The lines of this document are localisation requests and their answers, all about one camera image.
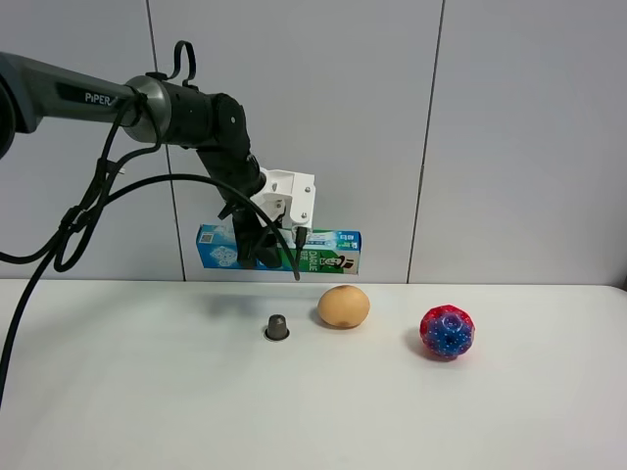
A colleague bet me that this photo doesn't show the Darlie toothpaste box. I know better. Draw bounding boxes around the Darlie toothpaste box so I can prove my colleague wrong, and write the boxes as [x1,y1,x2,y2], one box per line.
[196,224,362,275]

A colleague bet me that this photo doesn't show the grey coffee capsule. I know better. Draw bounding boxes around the grey coffee capsule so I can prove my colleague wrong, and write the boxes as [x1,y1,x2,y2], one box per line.
[265,314,290,342]

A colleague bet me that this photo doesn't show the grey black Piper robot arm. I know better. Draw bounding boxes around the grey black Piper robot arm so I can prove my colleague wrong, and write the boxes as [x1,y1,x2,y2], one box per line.
[1,53,285,269]

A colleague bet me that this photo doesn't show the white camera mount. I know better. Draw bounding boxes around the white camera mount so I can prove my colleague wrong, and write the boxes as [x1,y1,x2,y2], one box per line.
[251,168,315,230]

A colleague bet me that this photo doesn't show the yellow potato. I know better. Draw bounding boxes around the yellow potato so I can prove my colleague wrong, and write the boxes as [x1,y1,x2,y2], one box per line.
[317,285,370,329]

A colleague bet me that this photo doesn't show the red blue spiky ball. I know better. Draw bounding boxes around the red blue spiky ball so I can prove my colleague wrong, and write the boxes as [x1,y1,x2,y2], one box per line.
[419,305,475,360]

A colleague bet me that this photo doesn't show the black cable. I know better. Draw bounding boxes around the black cable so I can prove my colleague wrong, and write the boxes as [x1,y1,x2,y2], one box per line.
[0,40,309,407]

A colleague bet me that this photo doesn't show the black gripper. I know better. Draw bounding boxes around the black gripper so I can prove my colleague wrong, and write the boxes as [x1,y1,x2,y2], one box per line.
[217,188,283,269]

